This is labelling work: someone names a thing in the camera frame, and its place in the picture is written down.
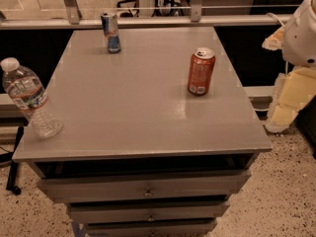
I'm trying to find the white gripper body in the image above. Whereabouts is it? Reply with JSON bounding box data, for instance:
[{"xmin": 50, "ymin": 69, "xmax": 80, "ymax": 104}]
[{"xmin": 282, "ymin": 0, "xmax": 316, "ymax": 67}]

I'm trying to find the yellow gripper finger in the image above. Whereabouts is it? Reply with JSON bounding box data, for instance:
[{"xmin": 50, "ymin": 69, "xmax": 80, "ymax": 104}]
[
  {"xmin": 265, "ymin": 66, "xmax": 316, "ymax": 133},
  {"xmin": 262, "ymin": 27, "xmax": 284, "ymax": 51}
]

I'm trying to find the blue silver redbull can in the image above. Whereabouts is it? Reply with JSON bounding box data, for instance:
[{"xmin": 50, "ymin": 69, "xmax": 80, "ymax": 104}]
[{"xmin": 101, "ymin": 13, "xmax": 121, "ymax": 53}]

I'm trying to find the orange soda can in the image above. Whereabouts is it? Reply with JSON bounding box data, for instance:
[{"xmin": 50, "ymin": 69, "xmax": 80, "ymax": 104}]
[{"xmin": 187, "ymin": 47, "xmax": 215, "ymax": 96}]

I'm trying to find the clear plastic water bottle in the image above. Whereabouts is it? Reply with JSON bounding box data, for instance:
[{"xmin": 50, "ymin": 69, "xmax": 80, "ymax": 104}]
[{"xmin": 1, "ymin": 57, "xmax": 63, "ymax": 138}]

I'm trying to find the grey drawer cabinet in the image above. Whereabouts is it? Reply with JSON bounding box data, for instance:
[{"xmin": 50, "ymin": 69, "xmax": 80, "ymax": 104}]
[{"xmin": 15, "ymin": 27, "xmax": 272, "ymax": 237}]

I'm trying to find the black stand leg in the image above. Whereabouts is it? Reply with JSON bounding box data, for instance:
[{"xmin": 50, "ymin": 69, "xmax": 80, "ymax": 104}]
[{"xmin": 6, "ymin": 126, "xmax": 24, "ymax": 196}]

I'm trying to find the white cable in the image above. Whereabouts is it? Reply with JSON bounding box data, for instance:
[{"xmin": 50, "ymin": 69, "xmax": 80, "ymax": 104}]
[{"xmin": 266, "ymin": 12, "xmax": 286, "ymax": 28}]

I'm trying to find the metal railing frame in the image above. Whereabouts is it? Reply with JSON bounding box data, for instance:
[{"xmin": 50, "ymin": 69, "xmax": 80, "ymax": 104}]
[{"xmin": 0, "ymin": 0, "xmax": 303, "ymax": 30}]

